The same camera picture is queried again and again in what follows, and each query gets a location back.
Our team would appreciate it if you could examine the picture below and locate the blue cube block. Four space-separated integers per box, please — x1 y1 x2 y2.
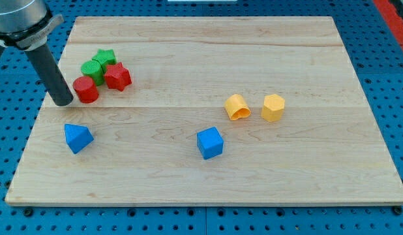
196 127 224 160

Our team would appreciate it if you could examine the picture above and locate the blue triangle block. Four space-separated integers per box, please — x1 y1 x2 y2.
64 123 94 154

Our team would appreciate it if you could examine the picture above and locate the wooden board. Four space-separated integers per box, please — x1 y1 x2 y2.
5 16 403 207

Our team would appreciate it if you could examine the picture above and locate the yellow hexagon block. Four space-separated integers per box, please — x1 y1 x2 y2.
261 94 285 122

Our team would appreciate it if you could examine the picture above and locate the red star block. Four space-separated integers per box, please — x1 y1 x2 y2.
104 62 132 91

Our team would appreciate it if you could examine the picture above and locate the green star block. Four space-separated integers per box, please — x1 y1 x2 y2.
92 49 117 72

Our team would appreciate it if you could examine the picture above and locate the red cylinder block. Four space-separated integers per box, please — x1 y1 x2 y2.
72 76 99 103

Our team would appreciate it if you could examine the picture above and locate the green cylinder block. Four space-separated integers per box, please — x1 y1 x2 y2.
80 60 104 86

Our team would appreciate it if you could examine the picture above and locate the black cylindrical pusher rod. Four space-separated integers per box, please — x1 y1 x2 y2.
25 43 74 106

